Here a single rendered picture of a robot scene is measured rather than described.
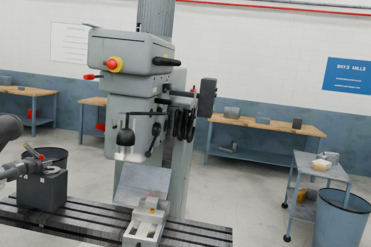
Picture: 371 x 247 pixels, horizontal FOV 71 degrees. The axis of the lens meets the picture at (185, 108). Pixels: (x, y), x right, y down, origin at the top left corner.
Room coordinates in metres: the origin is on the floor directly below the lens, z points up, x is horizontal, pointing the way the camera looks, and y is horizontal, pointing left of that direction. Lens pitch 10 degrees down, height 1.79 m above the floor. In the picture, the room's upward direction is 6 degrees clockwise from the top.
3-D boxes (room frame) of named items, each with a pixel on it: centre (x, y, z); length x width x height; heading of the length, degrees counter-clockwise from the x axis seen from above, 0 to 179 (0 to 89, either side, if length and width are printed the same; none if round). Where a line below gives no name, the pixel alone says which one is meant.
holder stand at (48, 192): (1.30, 0.72, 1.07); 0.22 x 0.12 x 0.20; 78
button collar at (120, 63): (1.00, 0.28, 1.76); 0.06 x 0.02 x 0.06; 82
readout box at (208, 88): (1.48, -0.12, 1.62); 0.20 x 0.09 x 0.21; 172
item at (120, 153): (1.12, 0.27, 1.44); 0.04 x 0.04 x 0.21; 82
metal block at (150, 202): (1.21, 0.11, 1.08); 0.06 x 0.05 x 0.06; 85
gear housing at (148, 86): (1.27, 0.24, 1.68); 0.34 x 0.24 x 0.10; 172
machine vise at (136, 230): (1.18, 0.12, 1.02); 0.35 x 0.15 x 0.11; 175
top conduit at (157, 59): (1.24, 0.10, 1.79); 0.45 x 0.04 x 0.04; 172
